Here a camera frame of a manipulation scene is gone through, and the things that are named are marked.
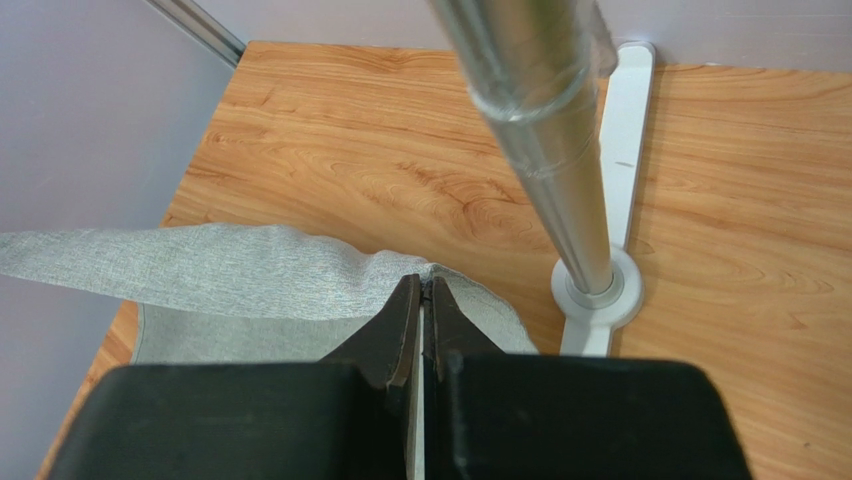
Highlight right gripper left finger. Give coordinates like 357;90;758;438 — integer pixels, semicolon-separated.
321;274;421;479

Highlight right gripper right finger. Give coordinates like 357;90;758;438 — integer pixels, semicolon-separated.
423;276;503;479

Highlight grey cloth napkin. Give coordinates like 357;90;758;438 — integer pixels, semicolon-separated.
1;224;534;364

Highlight white stand base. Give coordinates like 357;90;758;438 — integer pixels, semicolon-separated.
551;41;656;357

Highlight metal stand pole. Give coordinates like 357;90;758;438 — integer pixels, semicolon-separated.
430;1;613;295

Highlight aluminium frame rail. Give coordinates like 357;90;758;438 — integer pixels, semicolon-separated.
147;0;246;68

